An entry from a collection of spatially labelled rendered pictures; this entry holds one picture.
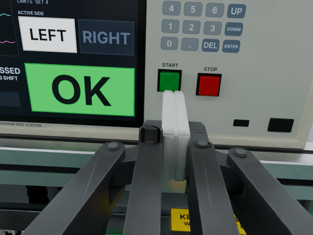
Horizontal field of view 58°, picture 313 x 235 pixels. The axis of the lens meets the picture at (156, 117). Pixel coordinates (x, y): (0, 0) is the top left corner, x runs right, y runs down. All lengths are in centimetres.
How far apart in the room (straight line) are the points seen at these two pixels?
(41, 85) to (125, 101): 8
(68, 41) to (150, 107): 10
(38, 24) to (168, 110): 16
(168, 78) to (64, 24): 10
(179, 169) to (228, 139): 15
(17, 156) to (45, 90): 7
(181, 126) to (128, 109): 14
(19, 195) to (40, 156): 27
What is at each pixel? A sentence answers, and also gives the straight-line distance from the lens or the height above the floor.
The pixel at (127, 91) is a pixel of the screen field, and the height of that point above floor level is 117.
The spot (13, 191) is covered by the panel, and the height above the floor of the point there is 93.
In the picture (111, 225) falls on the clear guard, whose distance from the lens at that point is 28.
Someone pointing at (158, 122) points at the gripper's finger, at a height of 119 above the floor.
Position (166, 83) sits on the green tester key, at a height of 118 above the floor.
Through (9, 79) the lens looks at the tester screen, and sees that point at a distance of 31.
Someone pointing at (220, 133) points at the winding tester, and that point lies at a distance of 30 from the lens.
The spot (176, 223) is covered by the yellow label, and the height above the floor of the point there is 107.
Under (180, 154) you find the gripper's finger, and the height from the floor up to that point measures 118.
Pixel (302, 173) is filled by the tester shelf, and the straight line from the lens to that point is 32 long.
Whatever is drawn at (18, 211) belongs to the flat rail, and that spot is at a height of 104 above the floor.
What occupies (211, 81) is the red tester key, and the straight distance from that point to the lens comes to 27.
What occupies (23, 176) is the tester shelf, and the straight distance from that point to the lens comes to 33.
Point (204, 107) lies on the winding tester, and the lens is 29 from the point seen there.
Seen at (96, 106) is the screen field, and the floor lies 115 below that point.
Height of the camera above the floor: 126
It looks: 25 degrees down
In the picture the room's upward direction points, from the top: 3 degrees clockwise
